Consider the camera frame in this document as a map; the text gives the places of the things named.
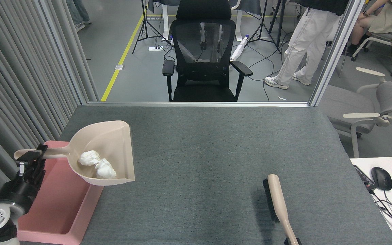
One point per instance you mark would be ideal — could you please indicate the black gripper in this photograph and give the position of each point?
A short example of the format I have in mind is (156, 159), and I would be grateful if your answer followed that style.
(14, 195)

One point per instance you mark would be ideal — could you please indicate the beige hand brush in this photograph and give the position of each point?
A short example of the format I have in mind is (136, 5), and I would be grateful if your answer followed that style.
(277, 200)

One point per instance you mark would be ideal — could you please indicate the white paper ball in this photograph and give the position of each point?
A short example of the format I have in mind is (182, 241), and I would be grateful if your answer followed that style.
(105, 169)
(90, 158)

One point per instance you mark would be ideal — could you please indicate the beige plastic dustpan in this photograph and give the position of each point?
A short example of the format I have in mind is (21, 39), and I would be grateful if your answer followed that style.
(111, 143)

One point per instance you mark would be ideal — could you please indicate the pink plastic bin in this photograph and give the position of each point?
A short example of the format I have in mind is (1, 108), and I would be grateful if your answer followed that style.
(60, 207)

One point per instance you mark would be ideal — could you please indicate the grey pleated curtain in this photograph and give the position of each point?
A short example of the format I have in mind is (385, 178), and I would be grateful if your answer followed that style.
(19, 75)

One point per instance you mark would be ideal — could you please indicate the small black device box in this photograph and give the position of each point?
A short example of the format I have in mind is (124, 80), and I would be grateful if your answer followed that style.
(364, 177)

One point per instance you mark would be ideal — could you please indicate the black computer mouse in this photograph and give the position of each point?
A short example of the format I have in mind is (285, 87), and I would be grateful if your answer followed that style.
(381, 178)

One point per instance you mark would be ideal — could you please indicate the white power strip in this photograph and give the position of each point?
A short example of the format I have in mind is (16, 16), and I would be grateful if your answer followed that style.
(156, 48)

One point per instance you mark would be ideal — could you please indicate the black tripod stand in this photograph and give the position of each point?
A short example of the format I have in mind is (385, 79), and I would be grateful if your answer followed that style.
(263, 27)
(145, 27)

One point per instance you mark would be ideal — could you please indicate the grey padded armchair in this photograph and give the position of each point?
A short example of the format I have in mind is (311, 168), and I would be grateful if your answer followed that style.
(390, 95)

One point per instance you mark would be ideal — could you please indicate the white standing desk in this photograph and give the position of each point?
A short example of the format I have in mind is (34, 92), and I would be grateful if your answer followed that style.
(165, 20)

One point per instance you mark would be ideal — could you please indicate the black mesh office chair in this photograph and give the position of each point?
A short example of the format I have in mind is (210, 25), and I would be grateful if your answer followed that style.
(202, 51)

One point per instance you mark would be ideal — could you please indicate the person in pale trousers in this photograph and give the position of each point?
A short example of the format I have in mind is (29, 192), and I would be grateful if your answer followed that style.
(308, 41)

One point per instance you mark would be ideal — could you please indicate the seated person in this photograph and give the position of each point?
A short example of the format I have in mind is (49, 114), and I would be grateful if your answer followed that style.
(386, 17)

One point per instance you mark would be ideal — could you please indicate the silver table edge rail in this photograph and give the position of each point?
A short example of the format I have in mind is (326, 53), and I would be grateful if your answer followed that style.
(199, 104)

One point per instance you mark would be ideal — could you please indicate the silver aluminium post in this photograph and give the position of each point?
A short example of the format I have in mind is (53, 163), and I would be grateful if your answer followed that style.
(335, 51)

